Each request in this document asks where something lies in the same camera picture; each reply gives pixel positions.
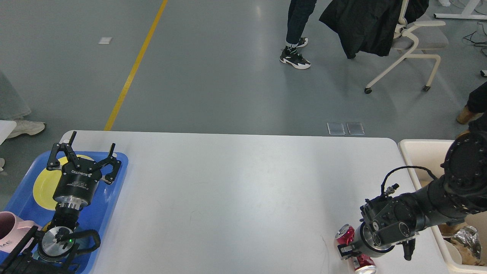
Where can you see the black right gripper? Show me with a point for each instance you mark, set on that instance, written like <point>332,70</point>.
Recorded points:
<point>363,244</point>

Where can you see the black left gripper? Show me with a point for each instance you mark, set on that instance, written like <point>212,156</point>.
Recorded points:
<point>78,184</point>

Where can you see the crushed red can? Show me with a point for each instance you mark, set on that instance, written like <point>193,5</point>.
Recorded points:
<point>362,263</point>

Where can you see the yellow plate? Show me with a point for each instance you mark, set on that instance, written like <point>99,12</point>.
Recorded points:
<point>44,187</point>

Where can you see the pink mug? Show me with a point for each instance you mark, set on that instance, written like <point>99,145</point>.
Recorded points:
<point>12,230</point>

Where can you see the brown paper bag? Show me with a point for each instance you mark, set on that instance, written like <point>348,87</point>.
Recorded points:
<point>448,231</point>

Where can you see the silver foil bag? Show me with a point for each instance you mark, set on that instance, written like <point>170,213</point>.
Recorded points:
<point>468,236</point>

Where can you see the white tissue block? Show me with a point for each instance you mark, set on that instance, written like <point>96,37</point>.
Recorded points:
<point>453,252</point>

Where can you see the brown paper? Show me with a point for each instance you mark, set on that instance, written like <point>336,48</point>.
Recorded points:
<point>467,256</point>

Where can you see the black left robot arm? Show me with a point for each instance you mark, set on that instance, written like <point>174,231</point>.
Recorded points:
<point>61,246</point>

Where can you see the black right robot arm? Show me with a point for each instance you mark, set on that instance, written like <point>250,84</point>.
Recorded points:
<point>461,191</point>

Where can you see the blue plastic tray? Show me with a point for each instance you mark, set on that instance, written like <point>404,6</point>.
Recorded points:
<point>95,216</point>

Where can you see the person in light clothes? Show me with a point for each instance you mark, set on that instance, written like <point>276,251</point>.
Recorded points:
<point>13,107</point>

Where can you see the right floor outlet plate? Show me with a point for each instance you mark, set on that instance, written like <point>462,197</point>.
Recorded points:
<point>355,128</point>

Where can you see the floor outlet plate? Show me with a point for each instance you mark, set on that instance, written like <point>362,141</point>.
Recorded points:
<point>336,129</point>
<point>355,128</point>

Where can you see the left floor outlet plate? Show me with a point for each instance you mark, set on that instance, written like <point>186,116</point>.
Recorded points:
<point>336,129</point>

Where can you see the white waste bin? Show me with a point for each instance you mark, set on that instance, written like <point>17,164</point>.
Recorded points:
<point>430,153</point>

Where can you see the person with tan boots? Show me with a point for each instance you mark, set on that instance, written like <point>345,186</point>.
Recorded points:
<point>475,111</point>

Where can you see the black jacket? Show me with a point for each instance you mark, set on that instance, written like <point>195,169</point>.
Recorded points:
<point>363,25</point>

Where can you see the white office chair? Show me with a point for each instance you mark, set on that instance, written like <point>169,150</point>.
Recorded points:
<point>414,41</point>

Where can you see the person in dark jeans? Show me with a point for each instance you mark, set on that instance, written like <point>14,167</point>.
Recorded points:
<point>299,12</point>

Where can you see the white desk leg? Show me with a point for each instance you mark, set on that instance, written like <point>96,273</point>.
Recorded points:
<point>468,10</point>

